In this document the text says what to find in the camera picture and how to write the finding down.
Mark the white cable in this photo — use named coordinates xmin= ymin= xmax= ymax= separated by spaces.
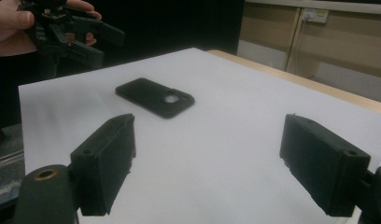
xmin=283 ymin=13 xmax=308 ymax=72

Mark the light wooden cabinet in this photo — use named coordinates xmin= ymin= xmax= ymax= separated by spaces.
xmin=236 ymin=0 xmax=381 ymax=105

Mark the black phone case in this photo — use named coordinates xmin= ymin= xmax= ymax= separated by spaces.
xmin=114 ymin=77 xmax=196 ymax=119

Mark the white paper sheet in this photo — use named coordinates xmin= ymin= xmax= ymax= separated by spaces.
xmin=18 ymin=47 xmax=381 ymax=224

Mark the aluminium floor rail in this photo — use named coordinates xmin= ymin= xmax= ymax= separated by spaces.
xmin=0 ymin=149 xmax=25 ymax=172

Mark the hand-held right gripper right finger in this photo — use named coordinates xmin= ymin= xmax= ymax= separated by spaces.
xmin=278 ymin=113 xmax=373 ymax=217

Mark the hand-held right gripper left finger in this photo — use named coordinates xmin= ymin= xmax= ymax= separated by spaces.
xmin=69 ymin=113 xmax=137 ymax=217

